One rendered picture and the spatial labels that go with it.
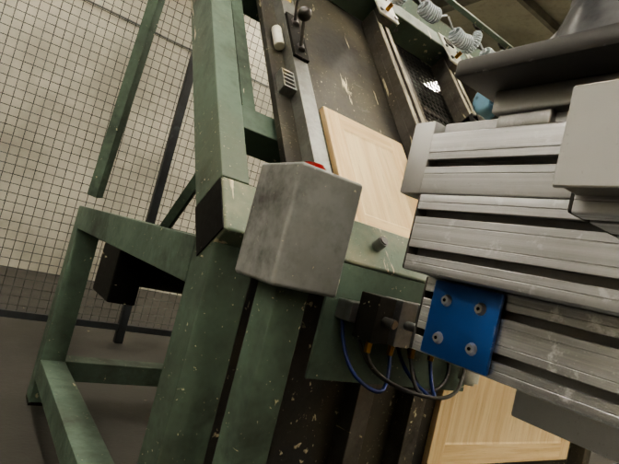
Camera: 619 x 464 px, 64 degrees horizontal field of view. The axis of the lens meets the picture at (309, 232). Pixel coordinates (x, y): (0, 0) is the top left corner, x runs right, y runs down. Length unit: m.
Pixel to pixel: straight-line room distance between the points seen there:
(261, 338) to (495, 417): 1.38
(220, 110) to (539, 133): 0.68
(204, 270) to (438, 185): 0.47
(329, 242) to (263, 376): 0.22
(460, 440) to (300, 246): 1.29
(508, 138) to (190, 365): 0.64
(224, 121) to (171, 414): 0.56
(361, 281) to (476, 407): 0.96
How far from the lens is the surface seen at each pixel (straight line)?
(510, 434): 2.12
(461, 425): 1.86
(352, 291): 1.02
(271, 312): 0.73
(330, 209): 0.73
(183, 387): 0.92
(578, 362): 0.51
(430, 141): 0.61
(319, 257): 0.72
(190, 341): 0.90
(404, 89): 1.72
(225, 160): 0.95
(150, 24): 2.15
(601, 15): 0.55
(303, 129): 1.23
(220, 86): 1.11
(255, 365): 0.75
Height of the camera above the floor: 0.79
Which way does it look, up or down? 3 degrees up
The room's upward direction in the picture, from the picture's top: 14 degrees clockwise
